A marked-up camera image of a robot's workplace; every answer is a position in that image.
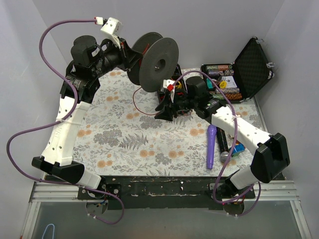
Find white card deck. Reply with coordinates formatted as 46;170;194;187
222;76;237;88

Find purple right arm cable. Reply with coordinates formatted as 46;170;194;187
174;71;262;217

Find blue loop cord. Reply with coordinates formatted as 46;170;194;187
41;224;56;239

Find black poker chip case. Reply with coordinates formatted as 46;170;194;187
200;37;274;103

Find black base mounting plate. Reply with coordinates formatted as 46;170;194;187
77;175;256;211

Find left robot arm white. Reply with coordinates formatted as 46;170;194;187
31;35;143;199

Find long red cable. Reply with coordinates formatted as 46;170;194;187
132;44;157;117

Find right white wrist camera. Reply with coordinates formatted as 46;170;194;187
160;80;175;103

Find blue green brick block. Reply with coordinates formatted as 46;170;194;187
231;143;245;157

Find yellow big blind button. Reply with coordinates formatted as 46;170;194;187
219;81;227;89

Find grey perforated cable spool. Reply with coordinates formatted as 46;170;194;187
127;32;179;93

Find black glitter microphone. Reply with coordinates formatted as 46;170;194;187
216;127;229;163

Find black compartment cable box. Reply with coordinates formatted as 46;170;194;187
157;64;187;102

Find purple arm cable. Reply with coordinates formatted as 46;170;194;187
6;19;125;225
174;71;262;217

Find floral patterned table mat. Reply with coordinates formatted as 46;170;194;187
73;70;253;176

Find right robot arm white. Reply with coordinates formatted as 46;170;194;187
155;77;290;198

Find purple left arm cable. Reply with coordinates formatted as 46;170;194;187
6;19;125;225

